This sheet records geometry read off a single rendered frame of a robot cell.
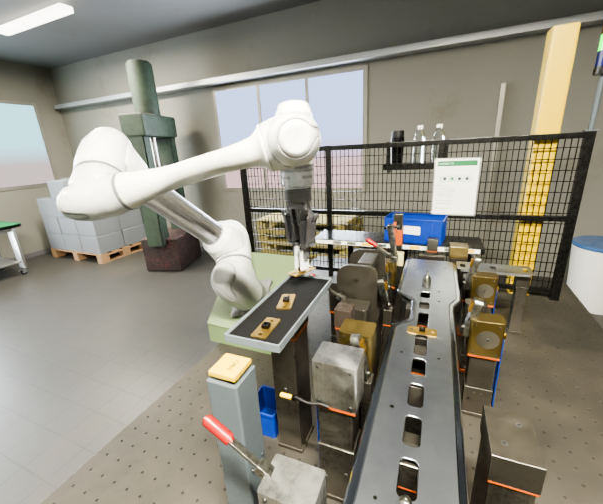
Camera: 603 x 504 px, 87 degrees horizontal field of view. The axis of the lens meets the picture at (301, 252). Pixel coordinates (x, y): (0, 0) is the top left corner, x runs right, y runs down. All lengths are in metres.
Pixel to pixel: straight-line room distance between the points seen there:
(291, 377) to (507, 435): 0.49
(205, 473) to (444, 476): 0.66
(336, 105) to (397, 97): 0.69
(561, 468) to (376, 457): 0.65
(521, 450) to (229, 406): 0.52
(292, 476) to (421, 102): 3.70
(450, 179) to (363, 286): 1.05
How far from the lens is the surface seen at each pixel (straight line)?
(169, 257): 4.70
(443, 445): 0.75
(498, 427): 0.78
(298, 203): 0.86
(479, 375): 1.18
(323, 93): 4.17
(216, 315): 1.55
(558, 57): 2.03
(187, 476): 1.12
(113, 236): 5.81
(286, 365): 0.90
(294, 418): 1.01
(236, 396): 0.65
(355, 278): 1.02
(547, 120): 2.00
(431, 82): 3.95
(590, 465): 1.29
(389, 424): 0.76
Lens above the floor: 1.55
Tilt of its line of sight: 18 degrees down
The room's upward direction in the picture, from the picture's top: 3 degrees counter-clockwise
